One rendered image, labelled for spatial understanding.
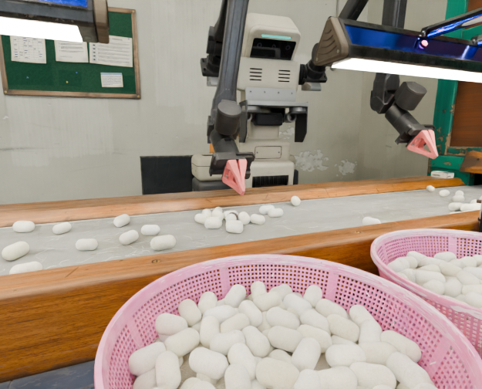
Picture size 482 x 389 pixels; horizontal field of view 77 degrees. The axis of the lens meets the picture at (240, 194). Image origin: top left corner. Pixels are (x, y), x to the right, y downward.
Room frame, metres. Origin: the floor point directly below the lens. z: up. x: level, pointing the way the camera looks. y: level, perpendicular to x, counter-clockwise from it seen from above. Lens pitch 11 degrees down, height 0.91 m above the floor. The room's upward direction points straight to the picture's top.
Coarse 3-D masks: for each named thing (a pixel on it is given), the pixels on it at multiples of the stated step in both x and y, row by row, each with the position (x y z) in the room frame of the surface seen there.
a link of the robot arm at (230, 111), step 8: (224, 104) 0.74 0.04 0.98; (232, 104) 0.75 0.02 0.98; (224, 112) 0.71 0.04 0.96; (232, 112) 0.72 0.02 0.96; (240, 112) 0.73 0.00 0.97; (208, 120) 0.81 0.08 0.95; (216, 120) 0.74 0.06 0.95; (224, 120) 0.72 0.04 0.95; (232, 120) 0.72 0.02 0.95; (208, 128) 0.81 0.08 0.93; (216, 128) 0.75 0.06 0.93; (224, 128) 0.73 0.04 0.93; (232, 128) 0.74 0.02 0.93
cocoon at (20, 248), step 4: (12, 244) 0.41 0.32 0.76; (16, 244) 0.41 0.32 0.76; (20, 244) 0.41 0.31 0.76; (24, 244) 0.42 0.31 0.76; (28, 244) 0.42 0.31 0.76; (8, 248) 0.40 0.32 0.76; (12, 248) 0.40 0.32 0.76; (16, 248) 0.40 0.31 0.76; (20, 248) 0.41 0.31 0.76; (24, 248) 0.41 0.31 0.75; (28, 248) 0.42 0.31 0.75; (4, 252) 0.39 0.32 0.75; (8, 252) 0.39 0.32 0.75; (12, 252) 0.40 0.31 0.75; (16, 252) 0.40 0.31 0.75; (20, 252) 0.41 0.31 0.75; (24, 252) 0.41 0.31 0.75; (4, 256) 0.39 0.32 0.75; (8, 256) 0.39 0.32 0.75; (12, 256) 0.40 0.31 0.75; (16, 256) 0.40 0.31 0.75; (20, 256) 0.41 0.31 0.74
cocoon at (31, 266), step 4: (20, 264) 0.35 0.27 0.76; (24, 264) 0.35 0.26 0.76; (28, 264) 0.35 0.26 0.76; (32, 264) 0.35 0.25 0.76; (36, 264) 0.35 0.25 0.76; (40, 264) 0.36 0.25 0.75; (12, 268) 0.34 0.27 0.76; (16, 268) 0.34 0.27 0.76; (20, 268) 0.34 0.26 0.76; (24, 268) 0.34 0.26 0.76; (28, 268) 0.34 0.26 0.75; (32, 268) 0.35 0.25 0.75; (36, 268) 0.35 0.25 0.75; (40, 268) 0.35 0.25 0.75; (12, 272) 0.34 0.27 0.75; (16, 272) 0.34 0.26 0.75; (20, 272) 0.34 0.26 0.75
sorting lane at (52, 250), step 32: (416, 192) 0.92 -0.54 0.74; (480, 192) 0.92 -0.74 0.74; (96, 224) 0.58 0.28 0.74; (128, 224) 0.58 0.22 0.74; (160, 224) 0.58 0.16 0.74; (192, 224) 0.58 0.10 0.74; (224, 224) 0.58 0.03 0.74; (256, 224) 0.58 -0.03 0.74; (288, 224) 0.58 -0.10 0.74; (320, 224) 0.58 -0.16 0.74; (352, 224) 0.58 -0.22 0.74; (0, 256) 0.42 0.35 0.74; (32, 256) 0.42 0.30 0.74; (64, 256) 0.42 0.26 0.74; (96, 256) 0.42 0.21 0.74; (128, 256) 0.42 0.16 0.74
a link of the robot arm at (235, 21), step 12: (228, 0) 0.81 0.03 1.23; (240, 0) 0.79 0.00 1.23; (228, 12) 0.80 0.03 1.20; (240, 12) 0.80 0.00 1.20; (228, 24) 0.80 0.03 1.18; (240, 24) 0.80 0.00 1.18; (228, 36) 0.80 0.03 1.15; (240, 36) 0.81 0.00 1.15; (228, 48) 0.80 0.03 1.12; (240, 48) 0.81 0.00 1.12; (228, 60) 0.80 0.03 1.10; (240, 60) 0.82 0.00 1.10; (228, 72) 0.81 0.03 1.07; (228, 84) 0.81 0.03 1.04; (216, 96) 0.81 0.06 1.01; (228, 96) 0.81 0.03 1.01; (216, 108) 0.81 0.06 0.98
